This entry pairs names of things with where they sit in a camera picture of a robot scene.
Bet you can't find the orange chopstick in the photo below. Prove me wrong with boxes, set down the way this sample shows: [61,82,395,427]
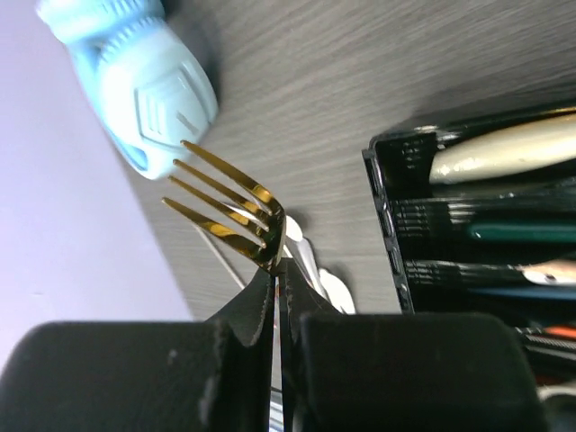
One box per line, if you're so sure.
[543,325,576,339]

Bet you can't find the thin metal chopstick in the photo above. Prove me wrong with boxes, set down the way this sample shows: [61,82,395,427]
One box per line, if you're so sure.
[195,227,246,290]

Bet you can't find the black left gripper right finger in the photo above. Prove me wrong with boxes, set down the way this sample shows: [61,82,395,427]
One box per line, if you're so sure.
[281,260,548,431]

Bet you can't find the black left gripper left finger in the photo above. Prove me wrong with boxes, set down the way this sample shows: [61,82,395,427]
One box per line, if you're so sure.
[1,271,275,431]

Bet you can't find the light blue headphones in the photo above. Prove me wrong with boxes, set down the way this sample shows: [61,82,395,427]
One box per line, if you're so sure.
[37,1,219,180]

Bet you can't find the black cutlery tray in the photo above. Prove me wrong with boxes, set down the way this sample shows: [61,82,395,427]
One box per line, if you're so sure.
[363,99,575,383]

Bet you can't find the white spoon beside silver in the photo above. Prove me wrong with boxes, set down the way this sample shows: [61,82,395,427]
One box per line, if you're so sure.
[284,216,356,314]

